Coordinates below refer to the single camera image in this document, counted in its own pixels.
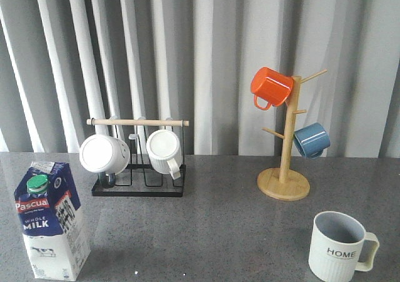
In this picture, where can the blue white milk carton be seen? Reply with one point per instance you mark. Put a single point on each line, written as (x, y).
(52, 221)

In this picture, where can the white HOME mug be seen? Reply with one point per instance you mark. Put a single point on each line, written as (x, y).
(339, 246)

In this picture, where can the dark glass cup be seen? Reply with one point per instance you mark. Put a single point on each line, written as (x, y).
(106, 180)

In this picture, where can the white ribbed mug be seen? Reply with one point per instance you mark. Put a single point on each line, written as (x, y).
(165, 152)

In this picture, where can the orange mug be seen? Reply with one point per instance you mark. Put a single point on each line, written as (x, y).
(270, 88)

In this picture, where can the wooden mug tree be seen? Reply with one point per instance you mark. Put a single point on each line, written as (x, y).
(283, 183)

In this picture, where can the white smiley mug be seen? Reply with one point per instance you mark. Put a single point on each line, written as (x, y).
(104, 154)

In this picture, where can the blue mug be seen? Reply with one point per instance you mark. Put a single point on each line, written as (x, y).
(311, 140)

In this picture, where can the grey curtain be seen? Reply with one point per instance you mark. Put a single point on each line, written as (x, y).
(65, 61)

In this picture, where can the black wire mug rack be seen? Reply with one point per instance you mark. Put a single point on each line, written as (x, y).
(139, 177)

